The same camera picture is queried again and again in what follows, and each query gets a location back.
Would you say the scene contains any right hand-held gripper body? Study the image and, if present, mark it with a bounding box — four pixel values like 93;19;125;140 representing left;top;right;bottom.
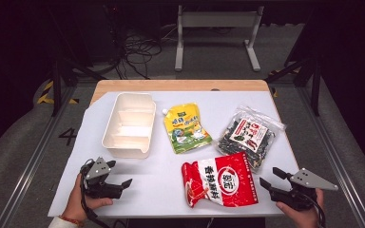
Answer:
269;167;339;212

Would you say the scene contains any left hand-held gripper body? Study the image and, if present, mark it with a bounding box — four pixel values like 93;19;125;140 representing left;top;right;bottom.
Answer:
80;156;125;200

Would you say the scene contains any white plastic storage box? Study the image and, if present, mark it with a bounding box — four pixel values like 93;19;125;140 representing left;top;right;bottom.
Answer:
101;91;157;160

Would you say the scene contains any red and white snack packet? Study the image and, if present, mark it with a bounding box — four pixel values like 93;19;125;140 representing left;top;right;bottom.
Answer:
181;151;259;209

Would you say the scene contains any clear bag of dried seaweed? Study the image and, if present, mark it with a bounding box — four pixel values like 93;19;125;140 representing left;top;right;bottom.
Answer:
214;104;287;175

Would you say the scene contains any yellow spouted seasoning pouch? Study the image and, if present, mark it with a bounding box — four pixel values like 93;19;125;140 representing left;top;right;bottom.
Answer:
162;102;214;155

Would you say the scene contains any person's right hand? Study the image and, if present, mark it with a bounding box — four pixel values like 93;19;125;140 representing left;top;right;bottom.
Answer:
275;188;326;228

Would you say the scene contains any person's left hand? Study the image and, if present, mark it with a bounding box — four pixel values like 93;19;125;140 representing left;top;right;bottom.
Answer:
61;173;114;222

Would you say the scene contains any white table mat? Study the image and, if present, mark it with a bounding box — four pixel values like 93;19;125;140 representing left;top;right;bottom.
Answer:
47;90;300;219

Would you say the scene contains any black metal stand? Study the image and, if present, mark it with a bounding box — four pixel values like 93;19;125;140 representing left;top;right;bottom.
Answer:
264;56;323;118
48;56;107;118

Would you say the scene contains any yellow and black hazard tape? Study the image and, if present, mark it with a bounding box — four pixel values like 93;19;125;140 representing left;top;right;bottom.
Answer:
36;80;80;105

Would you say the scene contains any left hand-held gripper cable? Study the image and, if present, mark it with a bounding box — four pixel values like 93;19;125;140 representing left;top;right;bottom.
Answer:
79;158;113;228

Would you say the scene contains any hand-held gripper cable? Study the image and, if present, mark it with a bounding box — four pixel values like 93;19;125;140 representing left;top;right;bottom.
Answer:
307;193;327;228
79;158;113;228

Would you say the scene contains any right hand-held gripper cable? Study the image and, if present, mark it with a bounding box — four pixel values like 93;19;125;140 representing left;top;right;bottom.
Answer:
307;193;327;228

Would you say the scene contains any orange bead bracelet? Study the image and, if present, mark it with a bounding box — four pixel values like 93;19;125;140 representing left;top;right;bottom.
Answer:
57;215;86;228

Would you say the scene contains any aluminium floor rail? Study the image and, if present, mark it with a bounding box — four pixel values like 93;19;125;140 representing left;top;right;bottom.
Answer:
298;85;365;228
0;85;77;228

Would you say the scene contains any tangle of black floor cables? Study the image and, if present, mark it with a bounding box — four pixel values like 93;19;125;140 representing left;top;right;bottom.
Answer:
113;28;163;80

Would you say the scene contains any grey metal stand frame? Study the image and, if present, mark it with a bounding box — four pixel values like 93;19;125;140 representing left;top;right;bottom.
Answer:
174;4;265;72

